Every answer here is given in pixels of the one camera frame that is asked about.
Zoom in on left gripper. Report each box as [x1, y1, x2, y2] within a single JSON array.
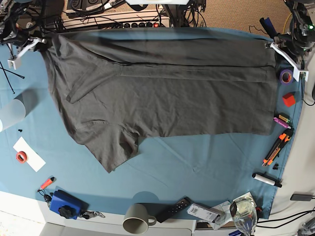
[[266, 33, 310, 69]]

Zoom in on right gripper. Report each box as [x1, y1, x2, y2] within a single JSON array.
[[2, 31, 48, 59]]

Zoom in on dark grey T-shirt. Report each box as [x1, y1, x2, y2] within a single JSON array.
[[42, 34, 278, 172]]

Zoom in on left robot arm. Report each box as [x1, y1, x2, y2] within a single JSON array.
[[260, 0, 315, 69]]

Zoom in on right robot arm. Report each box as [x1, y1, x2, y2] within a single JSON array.
[[0, 0, 47, 60]]

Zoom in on purple tape roll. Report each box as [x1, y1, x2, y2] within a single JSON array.
[[279, 69, 294, 86]]

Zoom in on red cube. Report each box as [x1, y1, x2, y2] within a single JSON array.
[[283, 92, 296, 107]]

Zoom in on black yellow battery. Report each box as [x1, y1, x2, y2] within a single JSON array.
[[278, 113, 290, 123]]

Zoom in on frosted plastic cup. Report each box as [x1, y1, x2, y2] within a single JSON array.
[[0, 99, 26, 132]]

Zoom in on orange black utility knife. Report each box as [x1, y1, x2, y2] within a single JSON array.
[[262, 128, 294, 166]]

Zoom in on white paper sheet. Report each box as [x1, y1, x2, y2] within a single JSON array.
[[13, 137, 46, 172]]

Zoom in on black power strip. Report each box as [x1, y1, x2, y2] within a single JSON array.
[[109, 22, 160, 29]]

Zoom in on red tape roll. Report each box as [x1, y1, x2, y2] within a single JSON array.
[[16, 151, 28, 164]]

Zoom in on white black marker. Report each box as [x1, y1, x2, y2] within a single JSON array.
[[252, 173, 282, 188]]

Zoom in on orange pen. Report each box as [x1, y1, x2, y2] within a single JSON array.
[[37, 177, 55, 192]]

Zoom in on blue table cloth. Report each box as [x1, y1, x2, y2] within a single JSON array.
[[0, 52, 291, 216]]

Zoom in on blue box with knob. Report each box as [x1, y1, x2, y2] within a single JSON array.
[[49, 190, 89, 220]]

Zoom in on clear wine glass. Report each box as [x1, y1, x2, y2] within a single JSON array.
[[230, 197, 258, 236]]

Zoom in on keys with carabiner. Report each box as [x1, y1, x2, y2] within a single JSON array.
[[79, 211, 105, 220]]

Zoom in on white packaged device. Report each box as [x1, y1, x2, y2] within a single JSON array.
[[187, 204, 225, 223]]

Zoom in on grey ceramic mug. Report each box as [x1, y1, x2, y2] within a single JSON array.
[[122, 204, 157, 235]]

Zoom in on black remote control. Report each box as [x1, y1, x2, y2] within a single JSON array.
[[156, 197, 191, 223]]

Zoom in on yellow cable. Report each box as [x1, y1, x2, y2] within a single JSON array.
[[282, 12, 293, 34]]

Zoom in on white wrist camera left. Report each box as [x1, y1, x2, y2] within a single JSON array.
[[293, 69, 309, 82]]

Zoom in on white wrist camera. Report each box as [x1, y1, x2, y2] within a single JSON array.
[[293, 69, 309, 82], [7, 58, 21, 70]]

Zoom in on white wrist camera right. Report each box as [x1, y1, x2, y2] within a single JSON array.
[[7, 58, 21, 70]]

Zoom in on black cable ties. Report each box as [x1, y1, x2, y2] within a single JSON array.
[[0, 62, 25, 94]]

